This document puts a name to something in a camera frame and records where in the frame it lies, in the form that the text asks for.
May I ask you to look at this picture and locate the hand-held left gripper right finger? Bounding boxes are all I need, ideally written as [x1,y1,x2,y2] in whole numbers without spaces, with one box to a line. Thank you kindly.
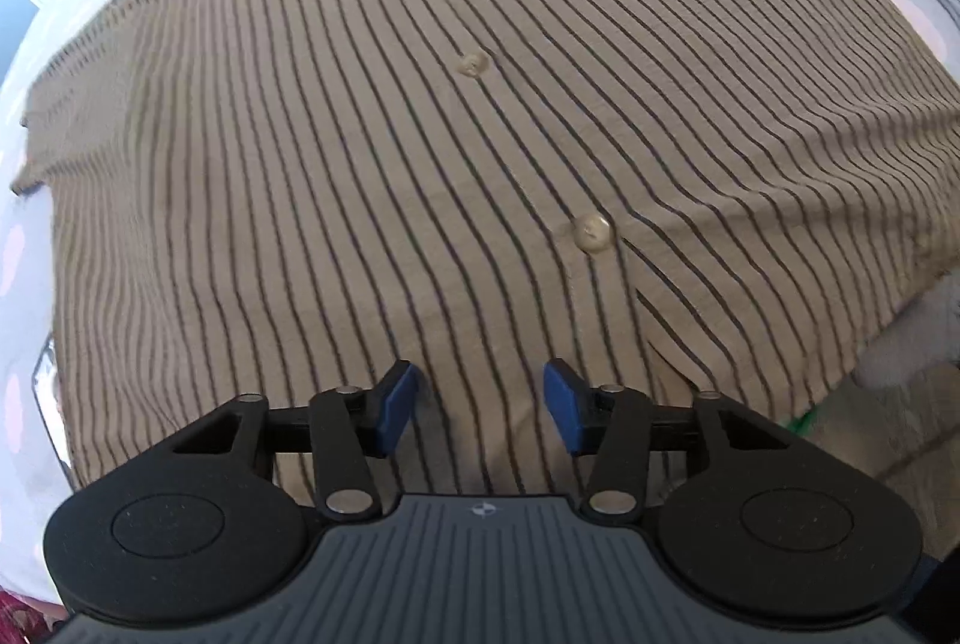
[544,357,794,525]

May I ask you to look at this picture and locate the polka dot bed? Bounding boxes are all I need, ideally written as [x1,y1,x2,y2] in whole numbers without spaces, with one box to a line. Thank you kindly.
[0,0,960,607]

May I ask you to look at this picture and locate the tan striped button shirt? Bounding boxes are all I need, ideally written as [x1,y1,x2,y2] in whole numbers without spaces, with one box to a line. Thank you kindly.
[9,0,960,510]

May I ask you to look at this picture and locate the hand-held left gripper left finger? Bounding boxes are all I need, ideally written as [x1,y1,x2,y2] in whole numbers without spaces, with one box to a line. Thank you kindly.
[171,360,419,525]

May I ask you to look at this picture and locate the dark red floral cloth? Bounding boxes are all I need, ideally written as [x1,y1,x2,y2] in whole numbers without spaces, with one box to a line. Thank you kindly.
[0,584,68,644]

